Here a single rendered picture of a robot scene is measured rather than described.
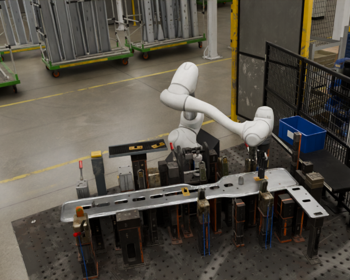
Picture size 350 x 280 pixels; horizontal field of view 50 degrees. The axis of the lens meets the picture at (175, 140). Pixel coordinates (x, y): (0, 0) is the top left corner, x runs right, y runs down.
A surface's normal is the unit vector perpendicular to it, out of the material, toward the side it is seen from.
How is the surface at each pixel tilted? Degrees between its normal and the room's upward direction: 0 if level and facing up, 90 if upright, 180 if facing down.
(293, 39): 91
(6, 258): 0
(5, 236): 0
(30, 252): 0
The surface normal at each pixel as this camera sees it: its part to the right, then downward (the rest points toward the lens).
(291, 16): -0.86, 0.27
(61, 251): -0.05, -0.90
